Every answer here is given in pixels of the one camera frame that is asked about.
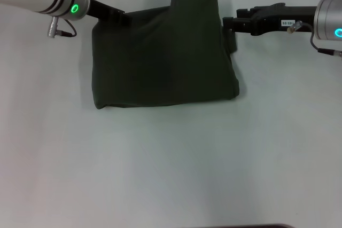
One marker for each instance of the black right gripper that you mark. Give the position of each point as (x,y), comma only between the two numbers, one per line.
(283,17)

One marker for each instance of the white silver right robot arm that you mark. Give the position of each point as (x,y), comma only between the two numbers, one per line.
(330,18)

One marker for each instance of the silver connector plug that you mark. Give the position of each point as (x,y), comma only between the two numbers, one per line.
(53,27)

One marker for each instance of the dark green FREE t-shirt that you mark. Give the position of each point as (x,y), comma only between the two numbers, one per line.
(160,59)

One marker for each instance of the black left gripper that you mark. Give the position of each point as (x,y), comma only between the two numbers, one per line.
(104,11)

